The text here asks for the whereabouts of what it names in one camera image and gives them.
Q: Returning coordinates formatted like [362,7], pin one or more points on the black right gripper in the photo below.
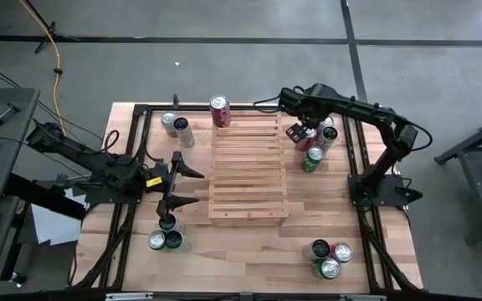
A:
[311,117]

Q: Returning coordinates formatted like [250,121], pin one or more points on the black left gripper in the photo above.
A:
[157,173]

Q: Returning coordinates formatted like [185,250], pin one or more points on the tall white Celsius can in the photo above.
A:
[329,136]

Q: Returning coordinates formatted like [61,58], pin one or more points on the Celsius Peach Vibe can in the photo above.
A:
[176,241]
[173,224]

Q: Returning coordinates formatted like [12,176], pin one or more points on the Celsius Tropical Vibe can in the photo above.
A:
[184,134]
[318,249]

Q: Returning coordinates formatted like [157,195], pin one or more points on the green Sprite can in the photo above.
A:
[329,268]
[311,161]
[157,240]

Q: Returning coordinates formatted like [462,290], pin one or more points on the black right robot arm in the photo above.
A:
[362,110]

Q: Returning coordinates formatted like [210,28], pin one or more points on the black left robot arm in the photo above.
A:
[98,165]

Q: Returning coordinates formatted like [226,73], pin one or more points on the wooden slatted shelf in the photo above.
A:
[249,188]

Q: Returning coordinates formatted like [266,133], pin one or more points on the red and silver can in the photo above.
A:
[168,121]

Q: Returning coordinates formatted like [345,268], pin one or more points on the silver aluminium bar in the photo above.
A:
[128,297]
[362,298]

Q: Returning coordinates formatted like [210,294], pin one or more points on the white paper sheet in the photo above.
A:
[52,226]

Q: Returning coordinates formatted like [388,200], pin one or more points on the black stand beam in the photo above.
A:
[44,194]

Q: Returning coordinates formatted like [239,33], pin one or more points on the black side table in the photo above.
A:
[475,167]

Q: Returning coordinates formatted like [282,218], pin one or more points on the black hand tool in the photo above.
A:
[8,113]

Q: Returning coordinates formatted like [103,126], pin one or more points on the black tripod stand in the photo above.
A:
[52,35]

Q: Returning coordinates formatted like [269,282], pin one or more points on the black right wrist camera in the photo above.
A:
[295,132]

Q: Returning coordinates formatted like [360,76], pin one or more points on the black aluminium rig frame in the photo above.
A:
[195,108]

